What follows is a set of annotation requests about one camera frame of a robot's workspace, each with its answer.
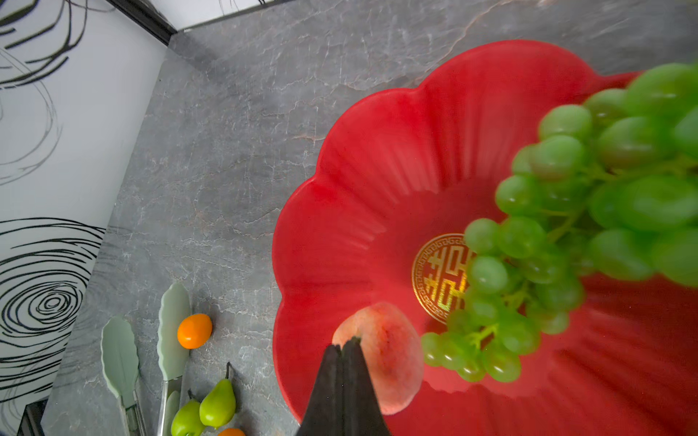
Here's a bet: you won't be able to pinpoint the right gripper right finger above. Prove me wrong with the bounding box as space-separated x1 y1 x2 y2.
342 337 391 436

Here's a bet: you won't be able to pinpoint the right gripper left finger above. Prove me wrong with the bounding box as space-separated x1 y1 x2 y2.
296 345 344 436

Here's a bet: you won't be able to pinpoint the peach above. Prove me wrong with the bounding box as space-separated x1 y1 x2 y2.
332 302 425 415

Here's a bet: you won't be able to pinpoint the red flower-shaped bowl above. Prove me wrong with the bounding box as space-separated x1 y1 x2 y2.
272 40 697 435

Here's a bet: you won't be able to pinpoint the green grape bunch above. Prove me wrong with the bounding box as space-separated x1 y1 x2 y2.
421 63 697 383

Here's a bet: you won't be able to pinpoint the orange mandarin near pears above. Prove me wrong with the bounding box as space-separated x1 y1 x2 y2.
218 428 245 436

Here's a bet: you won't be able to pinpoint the green pear upper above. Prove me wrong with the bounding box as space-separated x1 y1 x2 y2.
199 363 236 429

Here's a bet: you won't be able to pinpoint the green lime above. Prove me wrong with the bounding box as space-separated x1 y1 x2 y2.
170 390 206 436

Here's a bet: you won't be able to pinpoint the orange mandarin far left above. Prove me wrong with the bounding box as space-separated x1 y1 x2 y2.
177 314 213 350

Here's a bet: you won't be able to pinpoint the green-tipped metal tongs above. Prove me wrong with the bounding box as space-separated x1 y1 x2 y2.
100 280 193 436

